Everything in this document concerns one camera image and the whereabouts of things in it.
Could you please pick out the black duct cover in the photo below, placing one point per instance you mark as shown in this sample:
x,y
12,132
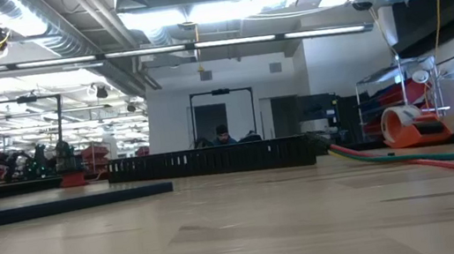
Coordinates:
x,y
65,207

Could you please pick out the white desk fan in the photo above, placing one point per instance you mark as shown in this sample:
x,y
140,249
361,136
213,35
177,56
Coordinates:
x,y
452,70

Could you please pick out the black dome security camera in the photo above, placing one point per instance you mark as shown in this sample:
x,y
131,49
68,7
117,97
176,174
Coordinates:
x,y
362,6

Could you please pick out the person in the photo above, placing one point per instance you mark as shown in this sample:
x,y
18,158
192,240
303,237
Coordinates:
x,y
222,131

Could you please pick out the metal shelf rack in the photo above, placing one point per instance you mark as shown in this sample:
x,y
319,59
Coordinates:
x,y
400,76

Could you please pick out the neighbouring station robot arm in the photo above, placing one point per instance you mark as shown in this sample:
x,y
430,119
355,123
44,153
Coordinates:
x,y
250,136
36,165
67,160
203,143

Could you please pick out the red base block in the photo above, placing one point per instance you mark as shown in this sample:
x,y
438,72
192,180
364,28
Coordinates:
x,y
74,180

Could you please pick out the black ceiling spotlight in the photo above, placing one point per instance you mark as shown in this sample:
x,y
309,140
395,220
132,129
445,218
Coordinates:
x,y
131,108
102,93

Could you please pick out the grey wall vent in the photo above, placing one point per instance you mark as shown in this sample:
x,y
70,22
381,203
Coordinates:
x,y
275,67
205,75

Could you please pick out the black cabinet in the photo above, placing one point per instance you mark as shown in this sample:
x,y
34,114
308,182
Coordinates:
x,y
318,109

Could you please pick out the orange tape dispenser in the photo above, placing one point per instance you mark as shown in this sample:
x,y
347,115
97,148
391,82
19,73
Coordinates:
x,y
415,134

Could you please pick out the long ceiling light bar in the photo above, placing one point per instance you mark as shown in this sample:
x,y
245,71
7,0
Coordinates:
x,y
233,42

